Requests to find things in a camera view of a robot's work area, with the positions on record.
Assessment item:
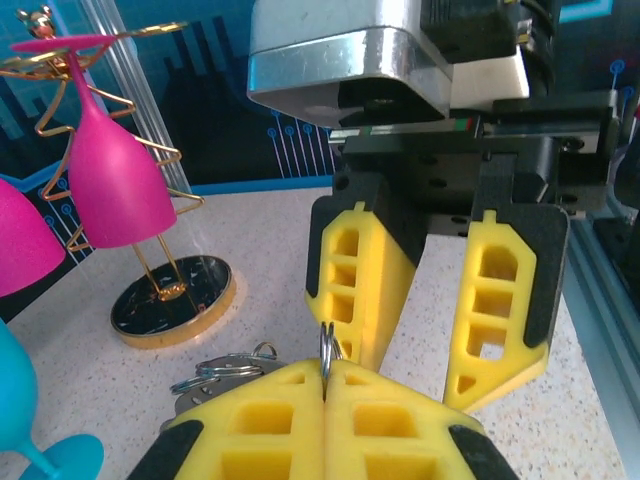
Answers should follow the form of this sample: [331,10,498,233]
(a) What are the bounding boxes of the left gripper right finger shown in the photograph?
[323,360,521,480]

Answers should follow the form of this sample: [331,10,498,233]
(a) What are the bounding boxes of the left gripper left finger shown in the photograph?
[127,357,327,480]

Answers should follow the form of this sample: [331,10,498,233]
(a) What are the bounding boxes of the keyring bunch with coloured tags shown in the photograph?
[169,321,346,416]

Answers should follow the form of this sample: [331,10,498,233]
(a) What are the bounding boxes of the blue plastic goblet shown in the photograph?
[0,317,106,480]

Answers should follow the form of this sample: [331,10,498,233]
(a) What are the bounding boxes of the pink plastic goblet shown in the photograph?
[9,33,179,250]
[0,174,67,300]

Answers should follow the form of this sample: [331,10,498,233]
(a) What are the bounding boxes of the aluminium side rail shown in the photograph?
[564,214,640,401]

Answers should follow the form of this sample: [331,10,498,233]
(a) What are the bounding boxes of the gold wire glass rack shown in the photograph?
[0,3,239,351]

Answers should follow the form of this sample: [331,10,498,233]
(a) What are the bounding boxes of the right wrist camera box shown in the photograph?
[247,0,531,125]

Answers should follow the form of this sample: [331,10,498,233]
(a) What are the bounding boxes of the aluminium frame post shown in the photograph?
[82,0,194,189]

